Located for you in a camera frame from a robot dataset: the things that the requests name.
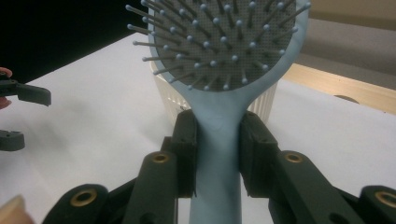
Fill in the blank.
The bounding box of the white plastic basket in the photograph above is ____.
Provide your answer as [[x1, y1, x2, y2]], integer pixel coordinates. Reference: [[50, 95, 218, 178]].
[[148, 60, 279, 129]]

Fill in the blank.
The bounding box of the light blue hairbrush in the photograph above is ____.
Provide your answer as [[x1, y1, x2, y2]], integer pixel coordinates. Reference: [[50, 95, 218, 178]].
[[125, 0, 312, 224]]

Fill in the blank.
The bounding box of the black curtain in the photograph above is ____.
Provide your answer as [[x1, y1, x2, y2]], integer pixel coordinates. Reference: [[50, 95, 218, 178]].
[[0, 0, 150, 86]]

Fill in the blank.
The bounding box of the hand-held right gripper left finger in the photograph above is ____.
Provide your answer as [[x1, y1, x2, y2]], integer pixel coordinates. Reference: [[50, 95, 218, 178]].
[[122, 110, 198, 224]]

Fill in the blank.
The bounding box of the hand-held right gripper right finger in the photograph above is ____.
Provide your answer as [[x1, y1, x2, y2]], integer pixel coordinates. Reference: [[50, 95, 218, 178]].
[[238, 112, 365, 224]]

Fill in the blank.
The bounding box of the beige wooden desk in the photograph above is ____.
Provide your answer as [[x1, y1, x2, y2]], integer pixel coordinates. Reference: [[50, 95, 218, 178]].
[[308, 0, 396, 32]]

